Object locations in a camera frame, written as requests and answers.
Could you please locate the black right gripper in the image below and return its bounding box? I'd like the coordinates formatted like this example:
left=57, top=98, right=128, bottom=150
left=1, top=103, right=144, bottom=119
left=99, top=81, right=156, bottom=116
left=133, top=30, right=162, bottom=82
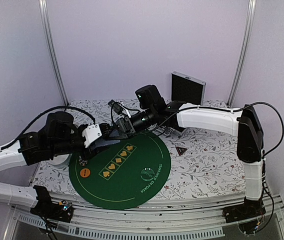
left=107, top=106, right=156, bottom=140

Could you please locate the orange big blind button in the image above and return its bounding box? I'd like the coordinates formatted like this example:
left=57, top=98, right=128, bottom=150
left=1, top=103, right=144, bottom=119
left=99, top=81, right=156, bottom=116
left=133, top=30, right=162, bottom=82
left=80, top=168, right=91, bottom=178

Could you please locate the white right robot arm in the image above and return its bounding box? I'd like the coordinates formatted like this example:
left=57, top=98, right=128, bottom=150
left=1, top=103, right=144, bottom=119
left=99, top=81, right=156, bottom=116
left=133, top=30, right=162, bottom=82
left=112, top=85, right=265, bottom=218

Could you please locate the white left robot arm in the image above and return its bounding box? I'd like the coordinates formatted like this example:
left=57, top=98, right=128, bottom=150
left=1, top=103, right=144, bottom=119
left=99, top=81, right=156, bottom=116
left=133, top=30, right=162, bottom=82
left=0, top=111, right=102, bottom=217

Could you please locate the white ceramic bowl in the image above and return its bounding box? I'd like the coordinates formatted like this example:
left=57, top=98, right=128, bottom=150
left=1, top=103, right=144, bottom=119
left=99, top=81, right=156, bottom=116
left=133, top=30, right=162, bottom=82
left=49, top=154, right=70, bottom=167

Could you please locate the green round poker mat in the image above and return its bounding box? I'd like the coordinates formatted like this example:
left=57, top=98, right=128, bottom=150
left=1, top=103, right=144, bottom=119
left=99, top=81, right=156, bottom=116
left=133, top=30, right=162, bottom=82
left=69, top=133, right=171, bottom=210

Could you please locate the clear dealer button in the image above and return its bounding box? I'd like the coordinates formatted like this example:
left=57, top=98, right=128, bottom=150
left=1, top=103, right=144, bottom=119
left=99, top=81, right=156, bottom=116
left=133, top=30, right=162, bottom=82
left=140, top=168, right=155, bottom=181

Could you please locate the triangular all in button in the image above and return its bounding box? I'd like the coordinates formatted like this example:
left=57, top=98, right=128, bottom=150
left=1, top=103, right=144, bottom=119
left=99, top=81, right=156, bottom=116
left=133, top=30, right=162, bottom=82
left=175, top=146, right=188, bottom=156

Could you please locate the aluminium poker chip case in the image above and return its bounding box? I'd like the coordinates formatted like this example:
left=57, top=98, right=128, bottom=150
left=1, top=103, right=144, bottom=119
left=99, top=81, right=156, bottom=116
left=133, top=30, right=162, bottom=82
left=154, top=71, right=207, bottom=137

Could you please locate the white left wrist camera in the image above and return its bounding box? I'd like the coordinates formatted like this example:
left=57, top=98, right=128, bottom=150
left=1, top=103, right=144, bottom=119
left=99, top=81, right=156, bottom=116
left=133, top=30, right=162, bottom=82
left=81, top=124, right=102, bottom=148

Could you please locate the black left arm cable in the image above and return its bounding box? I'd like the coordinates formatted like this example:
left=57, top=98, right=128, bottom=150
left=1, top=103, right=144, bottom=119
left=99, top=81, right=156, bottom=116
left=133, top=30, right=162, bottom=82
left=0, top=106, right=96, bottom=156

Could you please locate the front aluminium rail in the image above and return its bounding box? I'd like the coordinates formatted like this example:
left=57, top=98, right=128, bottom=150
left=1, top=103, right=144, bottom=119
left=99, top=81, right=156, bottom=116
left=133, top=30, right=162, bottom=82
left=9, top=193, right=284, bottom=238

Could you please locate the left aluminium frame post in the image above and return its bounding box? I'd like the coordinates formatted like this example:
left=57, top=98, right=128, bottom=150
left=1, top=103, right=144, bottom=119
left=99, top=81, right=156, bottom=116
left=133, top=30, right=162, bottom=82
left=38, top=0, right=69, bottom=106

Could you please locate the aluminium frame post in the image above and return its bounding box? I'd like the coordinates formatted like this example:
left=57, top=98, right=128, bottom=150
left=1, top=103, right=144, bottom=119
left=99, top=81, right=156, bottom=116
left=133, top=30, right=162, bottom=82
left=38, top=0, right=69, bottom=106
left=227, top=0, right=257, bottom=107

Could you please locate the right aluminium frame post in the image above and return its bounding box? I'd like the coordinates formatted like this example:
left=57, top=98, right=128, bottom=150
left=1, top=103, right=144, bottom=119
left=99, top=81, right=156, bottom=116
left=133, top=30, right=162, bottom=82
left=227, top=0, right=257, bottom=107

